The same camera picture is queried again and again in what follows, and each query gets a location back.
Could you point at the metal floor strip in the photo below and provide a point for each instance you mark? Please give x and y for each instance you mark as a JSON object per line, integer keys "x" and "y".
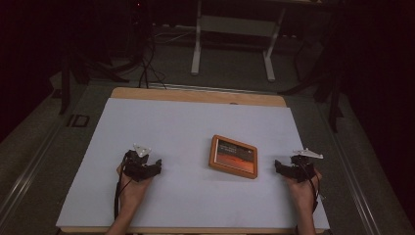
{"x": 208, "y": 88}

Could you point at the person's right hand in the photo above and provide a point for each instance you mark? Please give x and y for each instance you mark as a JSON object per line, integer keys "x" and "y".
{"x": 303, "y": 192}

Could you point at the wooden photo frame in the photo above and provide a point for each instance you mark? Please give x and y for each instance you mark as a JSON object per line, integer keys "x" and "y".
{"x": 233, "y": 157}

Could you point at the black tripod stand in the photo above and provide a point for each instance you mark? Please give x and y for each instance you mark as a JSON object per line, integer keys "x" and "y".
{"x": 81, "y": 68}

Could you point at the white paper sheet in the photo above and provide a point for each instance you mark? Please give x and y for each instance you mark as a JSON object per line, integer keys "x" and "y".
{"x": 182, "y": 202}

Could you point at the person's left hand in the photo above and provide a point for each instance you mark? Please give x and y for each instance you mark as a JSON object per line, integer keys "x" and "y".
{"x": 133, "y": 192}

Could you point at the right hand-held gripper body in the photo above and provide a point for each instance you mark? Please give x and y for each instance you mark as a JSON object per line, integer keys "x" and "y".
{"x": 301, "y": 169}

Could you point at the white metal table frame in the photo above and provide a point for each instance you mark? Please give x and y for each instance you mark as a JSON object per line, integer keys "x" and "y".
{"x": 233, "y": 26}

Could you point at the black metal stand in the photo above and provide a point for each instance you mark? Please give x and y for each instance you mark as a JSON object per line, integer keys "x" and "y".
{"x": 331, "y": 84}

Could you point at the metal floor rail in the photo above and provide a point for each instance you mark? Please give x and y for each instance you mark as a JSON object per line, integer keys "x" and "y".
{"x": 26, "y": 182}
{"x": 354, "y": 176}

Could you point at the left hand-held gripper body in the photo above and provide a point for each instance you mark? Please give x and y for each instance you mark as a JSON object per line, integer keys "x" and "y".
{"x": 138, "y": 166}

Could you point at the black floor box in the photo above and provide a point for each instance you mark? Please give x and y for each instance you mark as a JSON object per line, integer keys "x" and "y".
{"x": 78, "y": 120}

